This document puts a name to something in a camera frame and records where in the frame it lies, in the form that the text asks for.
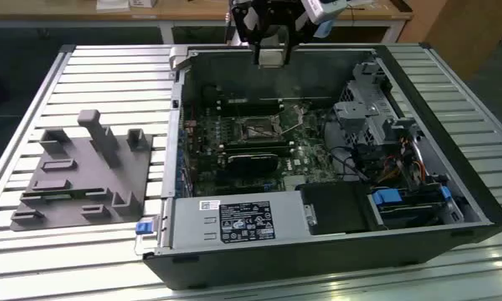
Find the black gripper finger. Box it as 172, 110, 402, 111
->
281, 6, 311, 68
249, 6, 277, 68

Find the silver CPU plate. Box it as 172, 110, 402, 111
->
259, 48, 284, 68

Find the CPU socket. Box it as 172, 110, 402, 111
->
232, 115, 284, 144

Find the metal disk bay cage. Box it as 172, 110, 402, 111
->
332, 61, 418, 148

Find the green motherboard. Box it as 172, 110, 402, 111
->
180, 99, 351, 199

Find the wooden cabinet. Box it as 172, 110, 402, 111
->
400, 0, 502, 81

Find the black graphics card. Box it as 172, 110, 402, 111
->
223, 152, 279, 175

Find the silver chipset heat sink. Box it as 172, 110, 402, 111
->
283, 174, 307, 189

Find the wooden desk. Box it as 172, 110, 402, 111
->
0, 0, 414, 45

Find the black plastic shroud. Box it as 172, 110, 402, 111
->
295, 182, 384, 236

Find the blue disk carrier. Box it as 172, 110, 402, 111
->
371, 187, 402, 208

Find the grey parts rack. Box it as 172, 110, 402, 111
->
8, 108, 156, 232

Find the silver power supply unit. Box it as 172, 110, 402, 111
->
167, 191, 315, 251

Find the black hard disk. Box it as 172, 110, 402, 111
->
378, 200, 447, 228

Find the green RAM stick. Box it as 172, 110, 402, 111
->
37, 190, 88, 199

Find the blue case latch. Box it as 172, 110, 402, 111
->
135, 220, 156, 236

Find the black open PC case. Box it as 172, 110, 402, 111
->
140, 43, 502, 291

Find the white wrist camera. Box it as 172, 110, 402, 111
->
299, 0, 348, 25

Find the grey case corner bracket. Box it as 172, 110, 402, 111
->
168, 46, 193, 70

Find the yellow wire bundle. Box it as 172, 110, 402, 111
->
379, 156, 403, 183

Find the orange wire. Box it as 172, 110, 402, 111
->
412, 159, 428, 183

